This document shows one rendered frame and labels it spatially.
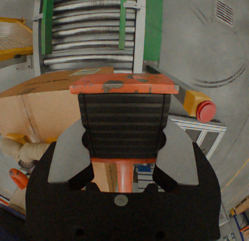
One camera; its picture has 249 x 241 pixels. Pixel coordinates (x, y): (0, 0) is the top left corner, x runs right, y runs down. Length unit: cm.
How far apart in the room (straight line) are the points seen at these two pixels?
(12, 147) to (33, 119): 10
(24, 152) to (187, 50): 149
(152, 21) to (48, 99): 124
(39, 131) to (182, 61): 137
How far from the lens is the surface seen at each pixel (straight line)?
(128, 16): 82
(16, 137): 45
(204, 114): 40
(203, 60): 159
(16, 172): 34
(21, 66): 186
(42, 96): 32
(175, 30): 145
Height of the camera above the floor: 133
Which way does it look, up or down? 62 degrees down
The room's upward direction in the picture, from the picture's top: 177 degrees counter-clockwise
